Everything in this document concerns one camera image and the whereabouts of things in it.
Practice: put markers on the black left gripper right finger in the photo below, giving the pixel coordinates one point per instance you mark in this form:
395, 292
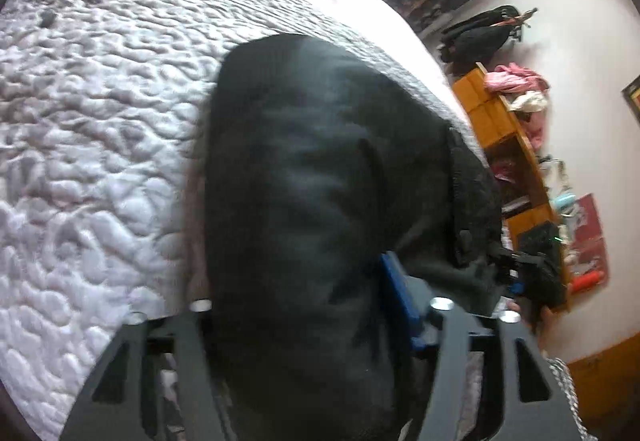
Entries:
484, 377

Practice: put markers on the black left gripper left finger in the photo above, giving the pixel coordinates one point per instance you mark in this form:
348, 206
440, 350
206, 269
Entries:
154, 381

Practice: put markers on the black pants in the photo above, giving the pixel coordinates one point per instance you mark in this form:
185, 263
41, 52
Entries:
316, 165

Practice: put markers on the orange wooden shelf unit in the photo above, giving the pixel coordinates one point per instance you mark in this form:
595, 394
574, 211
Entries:
509, 153

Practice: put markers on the pink clothes pile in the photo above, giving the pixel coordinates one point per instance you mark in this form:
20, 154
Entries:
527, 97

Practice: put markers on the black bag on shelf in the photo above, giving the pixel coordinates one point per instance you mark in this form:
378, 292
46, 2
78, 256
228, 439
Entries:
478, 38

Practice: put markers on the grey quilted bedspread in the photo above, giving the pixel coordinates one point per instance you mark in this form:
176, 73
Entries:
103, 106

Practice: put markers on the red poster on wall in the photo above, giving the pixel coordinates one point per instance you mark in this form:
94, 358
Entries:
586, 256

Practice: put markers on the framed picture on wall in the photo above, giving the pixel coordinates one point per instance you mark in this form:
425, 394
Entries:
631, 95

